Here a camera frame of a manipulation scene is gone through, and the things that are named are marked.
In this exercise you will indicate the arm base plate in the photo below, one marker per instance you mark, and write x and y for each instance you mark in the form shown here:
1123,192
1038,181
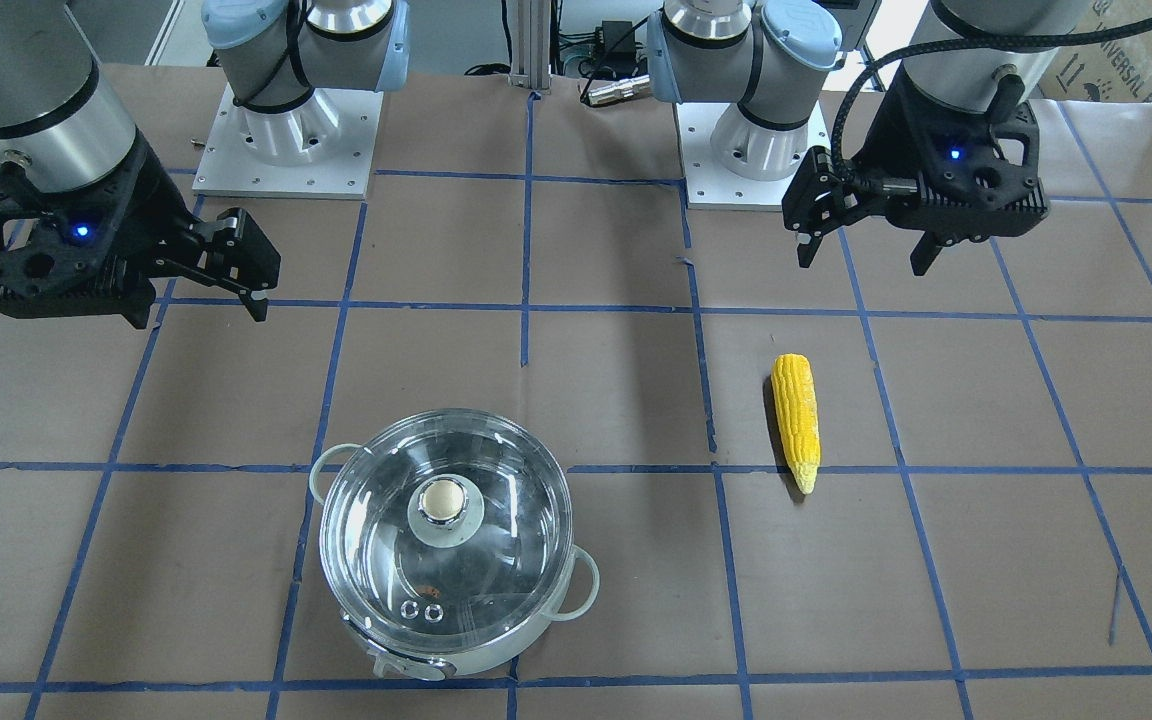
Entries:
322,150
732,163

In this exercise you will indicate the glass pot lid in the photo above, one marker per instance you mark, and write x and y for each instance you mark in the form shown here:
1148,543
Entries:
446,530

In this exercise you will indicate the silver metal connector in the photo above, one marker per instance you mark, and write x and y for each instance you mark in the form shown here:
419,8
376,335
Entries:
622,90

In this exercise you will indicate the aluminium frame post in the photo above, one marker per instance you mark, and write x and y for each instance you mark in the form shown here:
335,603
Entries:
531,33

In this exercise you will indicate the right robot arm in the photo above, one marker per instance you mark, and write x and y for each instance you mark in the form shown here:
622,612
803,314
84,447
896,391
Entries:
60,115

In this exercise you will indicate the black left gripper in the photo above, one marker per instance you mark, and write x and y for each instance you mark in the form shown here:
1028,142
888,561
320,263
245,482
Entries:
880,134

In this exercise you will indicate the black power adapter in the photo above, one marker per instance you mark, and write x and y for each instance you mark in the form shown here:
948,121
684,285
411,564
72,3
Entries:
615,39

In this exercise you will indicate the cardboard box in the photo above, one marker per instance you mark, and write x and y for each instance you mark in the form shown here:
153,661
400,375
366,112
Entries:
1113,71

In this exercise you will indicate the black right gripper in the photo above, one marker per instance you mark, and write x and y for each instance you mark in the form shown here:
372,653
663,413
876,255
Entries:
158,217

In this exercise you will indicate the yellow corn cob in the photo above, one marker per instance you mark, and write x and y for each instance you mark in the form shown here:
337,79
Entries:
796,411

